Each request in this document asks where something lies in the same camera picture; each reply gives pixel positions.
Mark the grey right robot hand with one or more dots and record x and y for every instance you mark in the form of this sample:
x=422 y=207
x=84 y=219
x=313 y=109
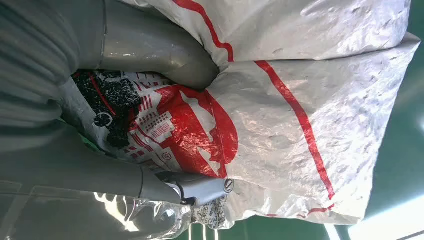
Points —
x=149 y=46

